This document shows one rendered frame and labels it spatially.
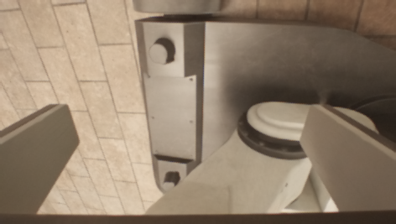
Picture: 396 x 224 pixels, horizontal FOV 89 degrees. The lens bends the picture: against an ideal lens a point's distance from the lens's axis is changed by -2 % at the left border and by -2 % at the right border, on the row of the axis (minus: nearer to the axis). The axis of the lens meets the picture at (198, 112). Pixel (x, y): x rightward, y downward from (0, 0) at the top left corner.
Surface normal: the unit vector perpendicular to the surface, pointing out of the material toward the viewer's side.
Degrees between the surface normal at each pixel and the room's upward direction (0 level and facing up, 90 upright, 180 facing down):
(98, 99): 0
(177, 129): 0
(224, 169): 90
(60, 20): 0
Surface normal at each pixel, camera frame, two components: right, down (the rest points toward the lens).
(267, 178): 0.01, -0.88
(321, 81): -0.18, 0.48
